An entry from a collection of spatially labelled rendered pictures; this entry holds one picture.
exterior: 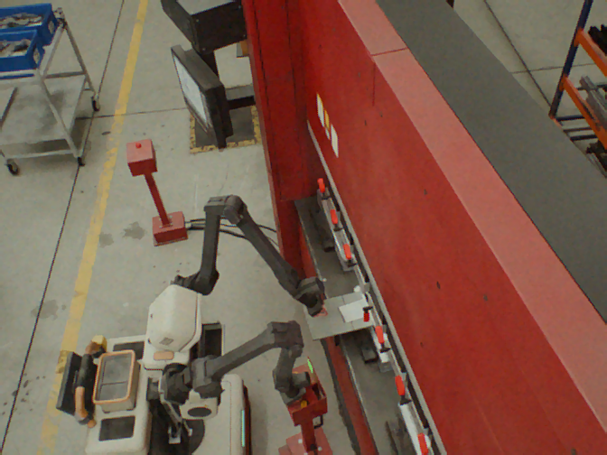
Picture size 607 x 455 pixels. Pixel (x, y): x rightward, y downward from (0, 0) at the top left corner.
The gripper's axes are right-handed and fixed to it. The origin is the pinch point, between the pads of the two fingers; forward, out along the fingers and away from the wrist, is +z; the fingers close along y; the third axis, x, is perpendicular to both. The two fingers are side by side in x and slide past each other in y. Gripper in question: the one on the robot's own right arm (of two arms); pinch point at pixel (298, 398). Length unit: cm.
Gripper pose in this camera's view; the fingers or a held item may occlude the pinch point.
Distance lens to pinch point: 252.4
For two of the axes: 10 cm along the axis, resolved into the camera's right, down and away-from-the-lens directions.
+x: -3.9, -6.7, 6.3
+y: 8.7, -4.9, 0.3
